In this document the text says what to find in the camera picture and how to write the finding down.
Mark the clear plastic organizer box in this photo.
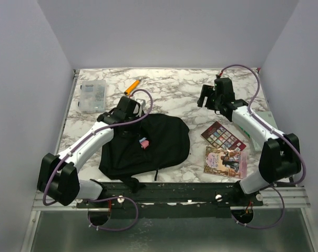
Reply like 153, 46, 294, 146
78, 80, 107, 113

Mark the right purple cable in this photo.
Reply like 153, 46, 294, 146
217, 64, 306, 228

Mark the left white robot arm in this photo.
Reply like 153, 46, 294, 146
37, 96, 149, 207

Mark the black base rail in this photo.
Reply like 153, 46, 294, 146
76, 182, 263, 218

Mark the pink cap glue bottle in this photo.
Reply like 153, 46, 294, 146
140, 140, 149, 149

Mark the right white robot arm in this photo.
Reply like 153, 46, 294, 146
197, 78, 302, 206

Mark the pale green book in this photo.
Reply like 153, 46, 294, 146
251, 111, 278, 152

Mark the orange utility knife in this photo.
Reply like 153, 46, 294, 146
124, 79, 141, 96

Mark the black student backpack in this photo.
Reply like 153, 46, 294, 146
99, 113, 190, 193

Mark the illustrated storybook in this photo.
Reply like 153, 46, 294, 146
203, 146, 248, 179

